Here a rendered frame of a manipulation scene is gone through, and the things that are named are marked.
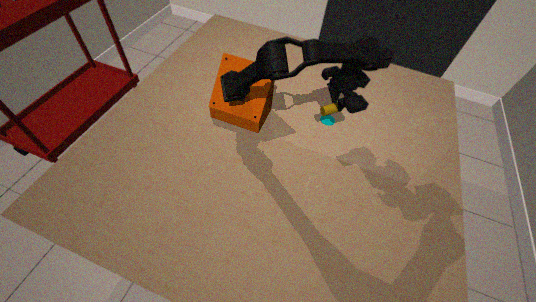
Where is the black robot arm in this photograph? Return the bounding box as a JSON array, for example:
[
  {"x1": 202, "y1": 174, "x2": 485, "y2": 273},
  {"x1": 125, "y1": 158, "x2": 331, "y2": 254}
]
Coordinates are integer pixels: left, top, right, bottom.
[{"x1": 220, "y1": 36, "x2": 394, "y2": 102}]

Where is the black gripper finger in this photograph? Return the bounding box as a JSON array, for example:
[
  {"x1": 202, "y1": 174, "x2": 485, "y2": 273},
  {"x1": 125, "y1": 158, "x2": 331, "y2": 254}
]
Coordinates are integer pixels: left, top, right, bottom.
[
  {"x1": 327, "y1": 83, "x2": 341, "y2": 103},
  {"x1": 338, "y1": 97, "x2": 345, "y2": 112}
]

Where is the yellow cylinder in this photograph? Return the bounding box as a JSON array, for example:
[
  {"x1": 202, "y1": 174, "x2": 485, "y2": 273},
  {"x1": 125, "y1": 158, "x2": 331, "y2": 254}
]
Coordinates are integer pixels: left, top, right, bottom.
[{"x1": 320, "y1": 102, "x2": 338, "y2": 116}]

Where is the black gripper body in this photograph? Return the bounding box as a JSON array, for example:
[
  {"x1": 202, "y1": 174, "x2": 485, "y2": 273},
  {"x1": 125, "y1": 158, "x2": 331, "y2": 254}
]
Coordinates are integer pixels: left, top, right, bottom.
[{"x1": 321, "y1": 66, "x2": 369, "y2": 113}]

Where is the cyan circle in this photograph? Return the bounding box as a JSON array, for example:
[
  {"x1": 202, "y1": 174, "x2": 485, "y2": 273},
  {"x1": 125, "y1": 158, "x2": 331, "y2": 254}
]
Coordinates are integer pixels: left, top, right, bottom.
[{"x1": 320, "y1": 115, "x2": 335, "y2": 126}]

